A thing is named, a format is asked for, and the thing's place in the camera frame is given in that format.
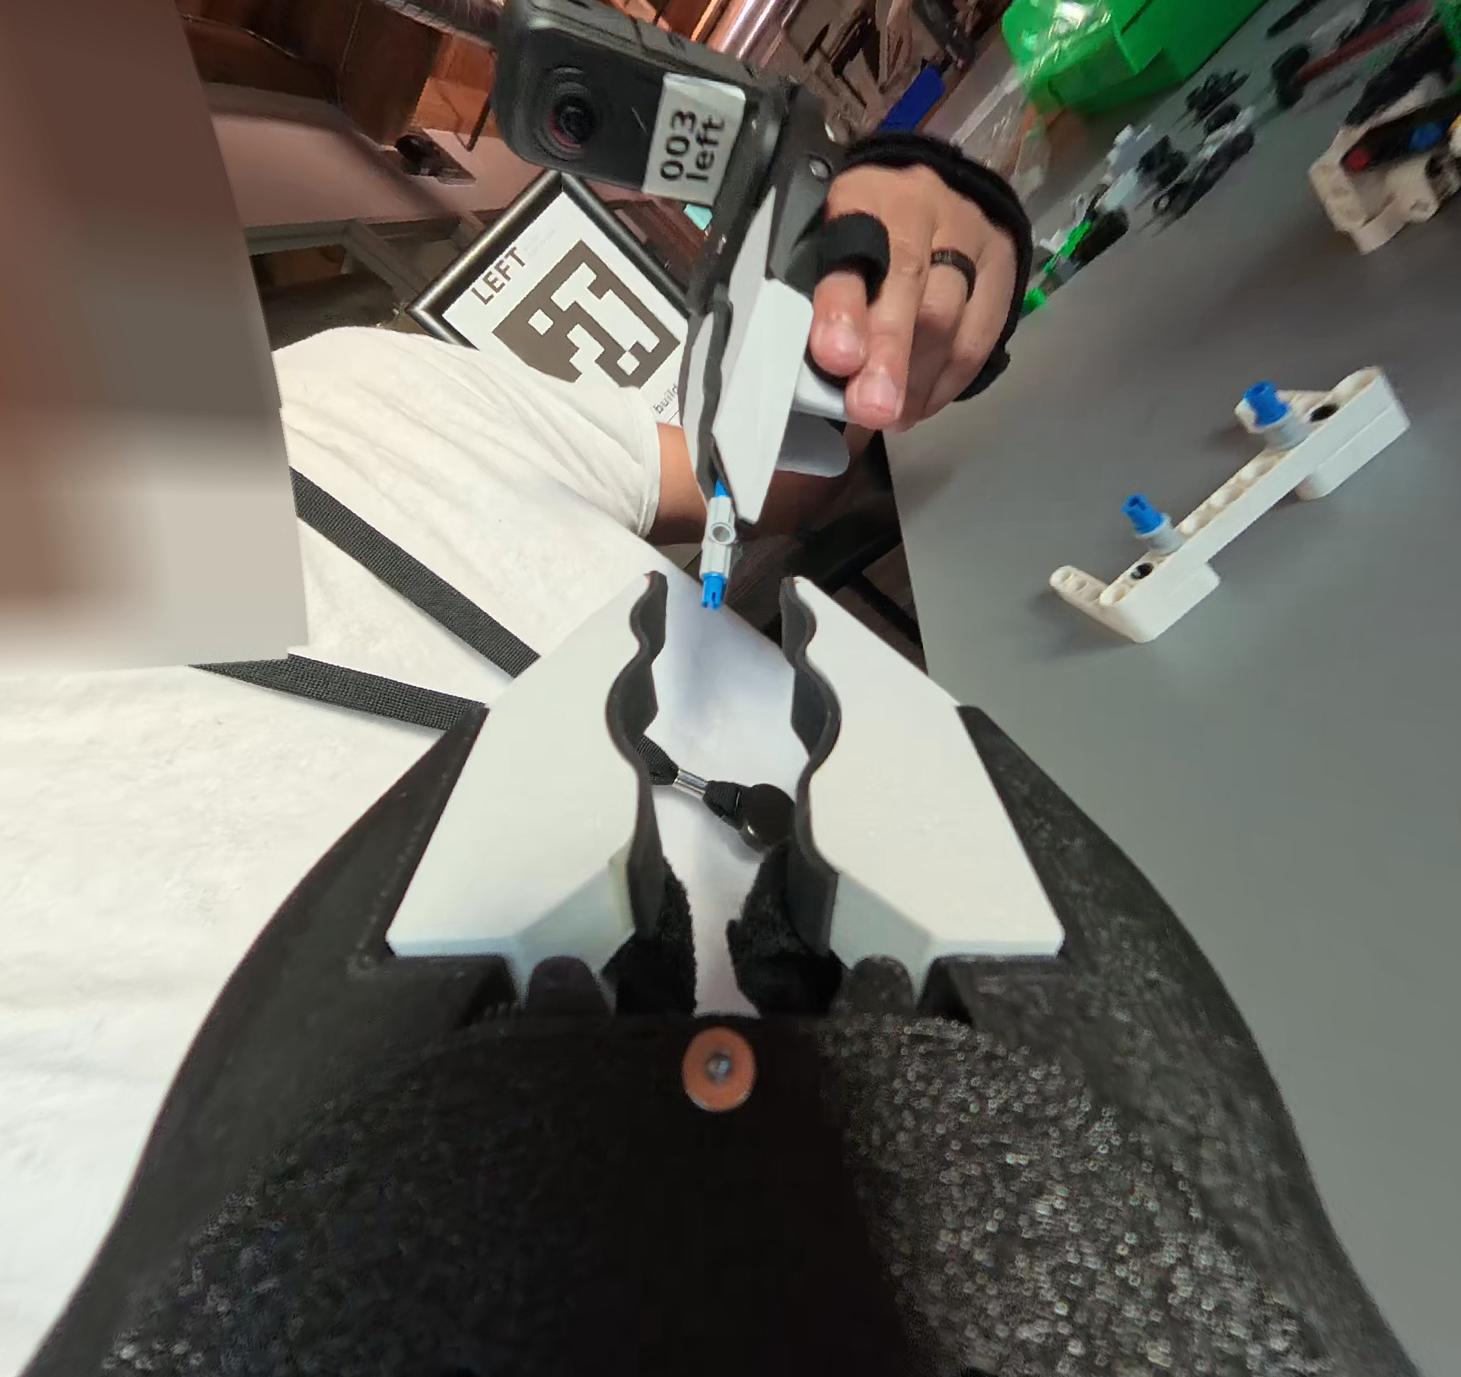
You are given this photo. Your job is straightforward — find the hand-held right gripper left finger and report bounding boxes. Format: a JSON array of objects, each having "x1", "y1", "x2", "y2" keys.
[{"x1": 389, "y1": 573, "x2": 678, "y2": 963}]

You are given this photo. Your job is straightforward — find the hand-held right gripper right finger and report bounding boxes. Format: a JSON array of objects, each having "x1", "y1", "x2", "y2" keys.
[{"x1": 779, "y1": 576, "x2": 1066, "y2": 970}]

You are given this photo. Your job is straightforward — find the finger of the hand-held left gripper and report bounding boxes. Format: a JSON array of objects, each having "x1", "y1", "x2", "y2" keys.
[{"x1": 682, "y1": 222, "x2": 817, "y2": 525}]

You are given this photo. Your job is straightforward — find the white lego beam frame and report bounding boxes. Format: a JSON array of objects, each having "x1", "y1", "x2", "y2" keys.
[{"x1": 1050, "y1": 367, "x2": 1411, "y2": 644}]

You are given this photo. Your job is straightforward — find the scatter of black white lego pieces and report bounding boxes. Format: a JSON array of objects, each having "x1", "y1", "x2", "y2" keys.
[{"x1": 1033, "y1": 41, "x2": 1314, "y2": 318}]

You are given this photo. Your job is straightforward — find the partly built lego vehicle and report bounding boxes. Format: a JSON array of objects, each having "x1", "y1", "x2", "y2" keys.
[{"x1": 1307, "y1": 0, "x2": 1461, "y2": 254}]

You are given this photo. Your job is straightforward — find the person's left hand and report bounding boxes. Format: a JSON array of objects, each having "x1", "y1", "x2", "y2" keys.
[{"x1": 803, "y1": 167, "x2": 1017, "y2": 433}]

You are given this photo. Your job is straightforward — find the framed marker sign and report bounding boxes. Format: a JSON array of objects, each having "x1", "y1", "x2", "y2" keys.
[{"x1": 411, "y1": 172, "x2": 700, "y2": 432}]

